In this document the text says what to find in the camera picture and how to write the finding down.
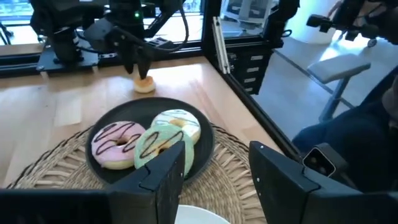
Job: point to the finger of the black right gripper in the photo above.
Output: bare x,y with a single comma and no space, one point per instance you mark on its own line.
144,67
129,60

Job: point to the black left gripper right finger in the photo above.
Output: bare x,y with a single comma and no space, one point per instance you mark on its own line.
280,186

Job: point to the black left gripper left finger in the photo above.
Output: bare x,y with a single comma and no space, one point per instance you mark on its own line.
155,199

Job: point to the small orange donut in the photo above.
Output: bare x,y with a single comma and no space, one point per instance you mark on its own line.
144,86

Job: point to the large mint green donut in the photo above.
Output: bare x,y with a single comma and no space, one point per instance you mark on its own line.
152,137

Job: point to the large pink donut dark stripes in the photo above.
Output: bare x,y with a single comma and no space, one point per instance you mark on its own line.
109,155

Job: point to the large white donut blue stripes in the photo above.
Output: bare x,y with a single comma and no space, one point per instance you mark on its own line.
189,124

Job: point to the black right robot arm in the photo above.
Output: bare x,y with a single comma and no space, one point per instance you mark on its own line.
62,31

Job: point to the black round plate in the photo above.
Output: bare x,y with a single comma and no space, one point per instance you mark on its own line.
140,109

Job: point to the white round plate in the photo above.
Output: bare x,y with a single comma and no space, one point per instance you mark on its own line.
199,216

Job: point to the person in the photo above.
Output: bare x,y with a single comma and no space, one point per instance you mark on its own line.
357,140

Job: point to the round woven straw placemat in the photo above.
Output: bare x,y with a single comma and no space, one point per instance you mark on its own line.
46,174

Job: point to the grey chair armrest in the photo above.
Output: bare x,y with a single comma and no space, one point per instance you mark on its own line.
335,67

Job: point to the black aluminium table frame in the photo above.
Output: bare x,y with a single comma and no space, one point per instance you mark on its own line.
210,31

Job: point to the silver metal bracket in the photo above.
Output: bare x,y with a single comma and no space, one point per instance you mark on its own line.
221,46

